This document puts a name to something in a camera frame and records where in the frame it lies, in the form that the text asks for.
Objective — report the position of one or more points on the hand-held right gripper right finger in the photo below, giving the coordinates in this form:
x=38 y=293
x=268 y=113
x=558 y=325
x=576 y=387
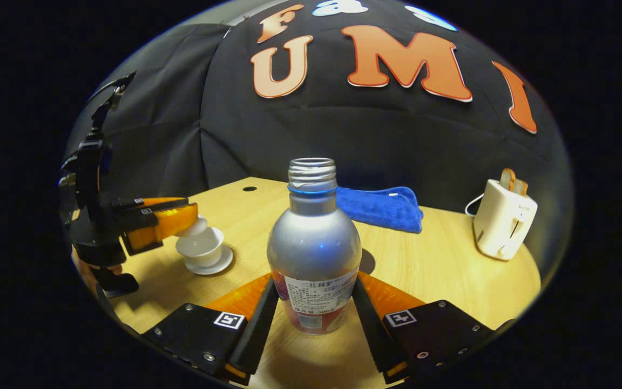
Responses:
x=373 y=329

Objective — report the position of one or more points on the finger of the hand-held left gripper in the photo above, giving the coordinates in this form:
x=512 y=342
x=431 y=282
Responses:
x=149 y=205
x=154 y=227

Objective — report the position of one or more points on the white saucer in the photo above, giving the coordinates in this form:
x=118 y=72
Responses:
x=222 y=265

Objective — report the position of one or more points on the white toaster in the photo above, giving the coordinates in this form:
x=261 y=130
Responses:
x=502 y=227

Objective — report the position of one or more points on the silver water bottle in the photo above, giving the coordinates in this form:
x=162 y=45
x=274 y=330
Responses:
x=313 y=243

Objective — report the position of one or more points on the brown toast slice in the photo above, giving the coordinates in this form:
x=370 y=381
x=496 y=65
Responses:
x=522 y=188
x=507 y=178

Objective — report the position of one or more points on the white teacup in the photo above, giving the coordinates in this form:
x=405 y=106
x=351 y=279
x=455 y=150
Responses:
x=200 y=251

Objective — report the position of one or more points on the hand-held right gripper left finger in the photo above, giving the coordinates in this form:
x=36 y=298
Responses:
x=259 y=324

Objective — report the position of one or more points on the white teacup lid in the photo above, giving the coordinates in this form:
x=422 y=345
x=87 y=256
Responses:
x=195 y=227

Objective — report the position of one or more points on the blue towel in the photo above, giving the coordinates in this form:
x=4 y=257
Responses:
x=381 y=208

